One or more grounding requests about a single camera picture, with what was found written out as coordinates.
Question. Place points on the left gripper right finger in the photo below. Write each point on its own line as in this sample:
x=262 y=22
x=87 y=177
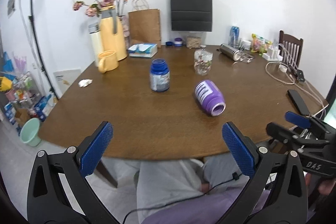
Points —
x=276 y=190

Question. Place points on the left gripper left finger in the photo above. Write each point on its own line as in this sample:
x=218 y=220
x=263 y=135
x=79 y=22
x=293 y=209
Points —
x=58 y=190

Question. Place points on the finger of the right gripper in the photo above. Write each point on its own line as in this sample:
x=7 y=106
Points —
x=298 y=120
x=288 y=138

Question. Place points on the purple plastic bottle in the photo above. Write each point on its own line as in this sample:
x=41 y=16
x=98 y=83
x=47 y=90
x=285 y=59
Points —
x=210 y=98

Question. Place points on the white thermos cup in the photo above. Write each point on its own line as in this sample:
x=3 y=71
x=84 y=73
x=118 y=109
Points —
x=94 y=32

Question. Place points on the person's right hand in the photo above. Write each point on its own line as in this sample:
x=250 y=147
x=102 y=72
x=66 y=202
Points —
x=323 y=186

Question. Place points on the black phone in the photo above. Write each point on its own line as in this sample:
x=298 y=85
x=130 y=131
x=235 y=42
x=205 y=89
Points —
x=298 y=102

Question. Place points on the green plastic bin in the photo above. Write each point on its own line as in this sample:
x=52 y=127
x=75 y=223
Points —
x=29 y=132

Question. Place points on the white power strip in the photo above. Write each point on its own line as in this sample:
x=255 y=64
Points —
x=272 y=54

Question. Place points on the wooden chair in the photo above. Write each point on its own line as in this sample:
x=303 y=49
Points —
x=290 y=49

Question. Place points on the white earphones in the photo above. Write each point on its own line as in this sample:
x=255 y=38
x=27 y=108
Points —
x=243 y=57

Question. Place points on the colourful snack bag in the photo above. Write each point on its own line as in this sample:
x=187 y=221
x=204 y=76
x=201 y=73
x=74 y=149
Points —
x=260 y=44

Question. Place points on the stainless steel bottle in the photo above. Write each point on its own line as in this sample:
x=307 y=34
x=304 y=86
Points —
x=231 y=52

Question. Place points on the cluttered storage shelf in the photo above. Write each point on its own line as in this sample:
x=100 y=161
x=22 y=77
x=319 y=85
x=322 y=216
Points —
x=23 y=98

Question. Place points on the clear drinking glass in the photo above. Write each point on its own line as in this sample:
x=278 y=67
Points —
x=234 y=42

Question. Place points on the blue drink can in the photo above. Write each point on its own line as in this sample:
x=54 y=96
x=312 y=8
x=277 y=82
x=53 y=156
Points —
x=235 y=31

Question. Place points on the clear plastic jar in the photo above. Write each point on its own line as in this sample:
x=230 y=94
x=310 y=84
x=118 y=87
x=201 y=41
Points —
x=202 y=62

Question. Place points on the crumpled white tissue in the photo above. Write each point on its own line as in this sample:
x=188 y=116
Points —
x=84 y=83

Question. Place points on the white board on floor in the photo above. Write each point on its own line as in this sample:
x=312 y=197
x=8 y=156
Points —
x=66 y=78

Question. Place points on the clear container of nuts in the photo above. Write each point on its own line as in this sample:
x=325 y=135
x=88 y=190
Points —
x=194 y=42

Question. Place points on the blue lidded pill bottle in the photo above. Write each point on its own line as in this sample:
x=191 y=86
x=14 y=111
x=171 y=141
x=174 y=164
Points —
x=159 y=75

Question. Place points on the small purple white jar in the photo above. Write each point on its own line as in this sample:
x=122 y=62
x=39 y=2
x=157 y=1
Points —
x=178 y=42

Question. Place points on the yellow mug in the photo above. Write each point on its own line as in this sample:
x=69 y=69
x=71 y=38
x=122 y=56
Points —
x=107 y=61

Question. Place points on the black paper bag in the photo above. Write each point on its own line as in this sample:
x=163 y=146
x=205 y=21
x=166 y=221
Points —
x=191 y=15

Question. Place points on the tissue box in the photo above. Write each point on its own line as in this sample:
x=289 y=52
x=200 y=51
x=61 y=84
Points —
x=143 y=50

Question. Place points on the yellow thermos jug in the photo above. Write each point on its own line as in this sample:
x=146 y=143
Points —
x=111 y=31

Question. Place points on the brown paper bag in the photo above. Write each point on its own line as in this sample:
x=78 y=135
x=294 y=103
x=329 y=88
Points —
x=144 y=24

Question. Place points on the glass flower vase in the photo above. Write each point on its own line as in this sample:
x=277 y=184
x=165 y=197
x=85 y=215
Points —
x=126 y=33

